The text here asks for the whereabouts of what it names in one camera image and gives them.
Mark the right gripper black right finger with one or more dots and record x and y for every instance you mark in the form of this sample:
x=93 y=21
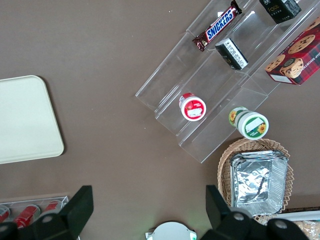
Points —
x=220 y=220

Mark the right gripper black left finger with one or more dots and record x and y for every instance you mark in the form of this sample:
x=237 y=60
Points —
x=72 y=212

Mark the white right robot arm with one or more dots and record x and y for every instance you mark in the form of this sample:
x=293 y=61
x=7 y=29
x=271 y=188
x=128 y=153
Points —
x=170 y=232

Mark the aluminium foil tray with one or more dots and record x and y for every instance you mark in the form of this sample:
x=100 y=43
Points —
x=255 y=182

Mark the light wicker basket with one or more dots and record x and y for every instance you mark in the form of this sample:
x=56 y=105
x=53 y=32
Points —
x=223 y=165

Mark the cream plastic tray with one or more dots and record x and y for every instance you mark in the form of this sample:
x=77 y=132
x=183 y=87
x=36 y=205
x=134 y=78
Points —
x=25 y=120

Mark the red cola bottle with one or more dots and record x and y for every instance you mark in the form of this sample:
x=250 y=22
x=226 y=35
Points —
x=4 y=212
x=26 y=215
x=52 y=206

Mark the clear acrylic bottle rack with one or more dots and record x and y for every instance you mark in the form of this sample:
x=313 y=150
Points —
x=30 y=198

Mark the white plastic snack bin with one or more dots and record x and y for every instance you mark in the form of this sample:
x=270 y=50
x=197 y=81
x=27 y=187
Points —
x=302 y=214

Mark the clear bag of crackers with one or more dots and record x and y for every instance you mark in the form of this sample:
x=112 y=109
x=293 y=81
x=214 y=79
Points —
x=311 y=228

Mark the green sunflower yogurt cup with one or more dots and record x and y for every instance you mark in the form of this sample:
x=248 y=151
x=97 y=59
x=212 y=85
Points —
x=252 y=125

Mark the red and white yogurt cup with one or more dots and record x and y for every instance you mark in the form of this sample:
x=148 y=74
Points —
x=193 y=108

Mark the clear acrylic stepped shelf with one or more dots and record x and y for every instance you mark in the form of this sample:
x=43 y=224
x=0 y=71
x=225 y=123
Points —
x=175 y=82

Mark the black box with white label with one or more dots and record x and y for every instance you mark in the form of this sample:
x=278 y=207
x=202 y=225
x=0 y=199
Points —
x=232 y=53

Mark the red tartan cookie box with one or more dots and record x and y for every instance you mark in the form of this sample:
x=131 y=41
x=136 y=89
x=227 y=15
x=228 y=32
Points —
x=297 y=57

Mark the Snickers chocolate bar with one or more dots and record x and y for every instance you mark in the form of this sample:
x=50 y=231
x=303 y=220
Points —
x=218 y=26

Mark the black box with gold print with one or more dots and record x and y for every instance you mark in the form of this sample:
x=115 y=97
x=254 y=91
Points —
x=280 y=10

